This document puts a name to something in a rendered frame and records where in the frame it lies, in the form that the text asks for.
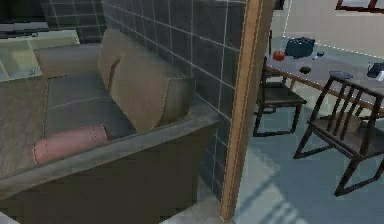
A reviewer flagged beige grey sofa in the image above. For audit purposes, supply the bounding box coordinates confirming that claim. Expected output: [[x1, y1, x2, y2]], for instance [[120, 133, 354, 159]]
[[0, 27, 223, 224]]

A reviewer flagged dark wooden chair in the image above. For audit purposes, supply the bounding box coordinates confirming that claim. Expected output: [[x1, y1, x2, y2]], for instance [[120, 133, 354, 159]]
[[252, 56, 308, 138], [293, 74, 384, 197]]

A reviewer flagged pale glass coffee table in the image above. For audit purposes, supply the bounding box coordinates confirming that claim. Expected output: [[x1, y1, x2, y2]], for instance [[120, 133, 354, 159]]
[[0, 29, 81, 83]]

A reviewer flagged red apple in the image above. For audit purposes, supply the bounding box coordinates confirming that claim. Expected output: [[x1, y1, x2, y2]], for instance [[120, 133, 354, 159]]
[[272, 50, 287, 62]]

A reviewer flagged pink bolster cushion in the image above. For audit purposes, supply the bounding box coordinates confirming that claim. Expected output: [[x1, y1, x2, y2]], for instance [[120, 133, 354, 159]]
[[31, 124, 112, 165]]

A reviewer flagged grey dining table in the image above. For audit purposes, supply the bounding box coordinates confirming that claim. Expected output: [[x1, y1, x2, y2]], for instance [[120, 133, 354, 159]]
[[265, 42, 384, 118]]

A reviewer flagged dark blue kettle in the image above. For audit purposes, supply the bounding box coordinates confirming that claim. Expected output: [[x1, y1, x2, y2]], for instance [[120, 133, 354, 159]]
[[366, 62, 384, 80]]

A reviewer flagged dark grey flat plate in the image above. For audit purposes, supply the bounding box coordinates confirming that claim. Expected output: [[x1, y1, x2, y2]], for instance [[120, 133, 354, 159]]
[[328, 70, 354, 80]]

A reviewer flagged dark framed window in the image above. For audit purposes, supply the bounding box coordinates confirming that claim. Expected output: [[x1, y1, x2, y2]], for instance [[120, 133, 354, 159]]
[[335, 0, 384, 14]]

